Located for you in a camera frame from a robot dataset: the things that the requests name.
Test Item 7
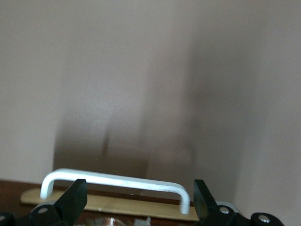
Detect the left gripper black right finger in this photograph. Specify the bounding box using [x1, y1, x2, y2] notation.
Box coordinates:
[194, 180, 250, 226]

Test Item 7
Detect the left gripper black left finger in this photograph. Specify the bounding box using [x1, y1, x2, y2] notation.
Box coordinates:
[29, 179, 87, 226]

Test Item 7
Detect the wooden drawer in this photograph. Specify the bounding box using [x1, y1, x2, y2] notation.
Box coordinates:
[0, 179, 200, 226]

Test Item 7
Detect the white metal drawer handle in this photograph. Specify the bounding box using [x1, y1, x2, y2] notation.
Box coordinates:
[40, 168, 190, 215]

